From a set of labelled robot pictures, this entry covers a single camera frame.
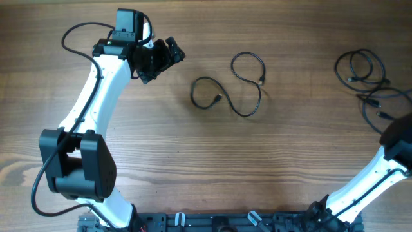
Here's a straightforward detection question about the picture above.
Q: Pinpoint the black USB cable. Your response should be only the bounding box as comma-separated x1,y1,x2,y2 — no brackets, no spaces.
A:
355,86,412,135
333,48,391,93
189,51,267,118

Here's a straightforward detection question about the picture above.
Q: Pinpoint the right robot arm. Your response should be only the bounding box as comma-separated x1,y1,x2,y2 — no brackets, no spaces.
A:
303,113,411,231

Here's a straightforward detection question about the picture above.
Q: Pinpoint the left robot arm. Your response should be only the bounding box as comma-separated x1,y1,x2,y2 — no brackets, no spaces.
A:
38,8,185,231

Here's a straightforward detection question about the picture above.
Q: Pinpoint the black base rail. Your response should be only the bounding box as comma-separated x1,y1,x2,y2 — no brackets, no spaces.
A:
77,211,364,232

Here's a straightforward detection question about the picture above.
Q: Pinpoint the left camera black cable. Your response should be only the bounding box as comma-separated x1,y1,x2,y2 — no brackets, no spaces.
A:
30,21,118,229

